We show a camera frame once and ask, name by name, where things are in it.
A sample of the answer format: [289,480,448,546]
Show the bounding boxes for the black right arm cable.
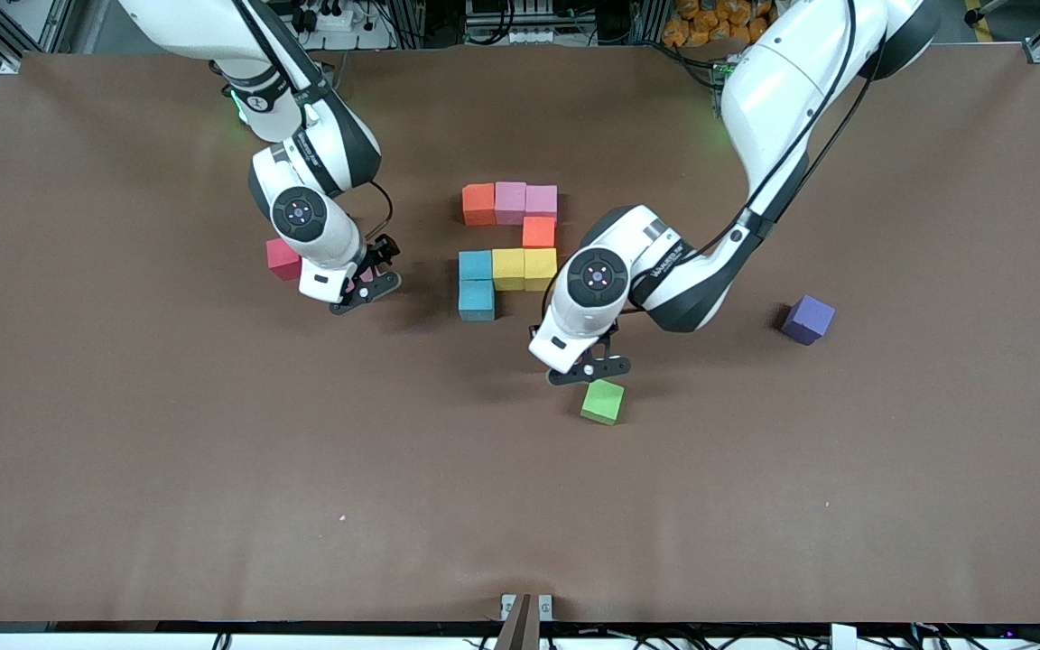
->
[231,0,394,240]

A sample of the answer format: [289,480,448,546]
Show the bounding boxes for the purple foam cube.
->
[781,294,837,347]

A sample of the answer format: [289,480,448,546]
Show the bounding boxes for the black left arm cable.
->
[543,0,887,317]

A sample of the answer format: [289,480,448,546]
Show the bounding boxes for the white power strip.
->
[294,0,356,33]

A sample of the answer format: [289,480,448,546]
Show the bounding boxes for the green foam cube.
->
[580,378,627,426]

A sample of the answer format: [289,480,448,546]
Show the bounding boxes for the bag of orange items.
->
[662,0,775,49]

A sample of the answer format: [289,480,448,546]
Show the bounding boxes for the yellow foam cube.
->
[491,248,526,292]
[524,247,559,293]

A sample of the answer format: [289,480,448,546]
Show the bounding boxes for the white electronics unit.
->
[464,0,568,46]

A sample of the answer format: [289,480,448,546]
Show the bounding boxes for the silver table edge bracket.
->
[500,593,554,622]

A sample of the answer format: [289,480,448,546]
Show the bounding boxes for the red foam cube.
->
[265,238,302,282]

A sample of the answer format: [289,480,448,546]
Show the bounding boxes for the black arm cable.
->
[543,0,887,317]
[231,0,394,240]

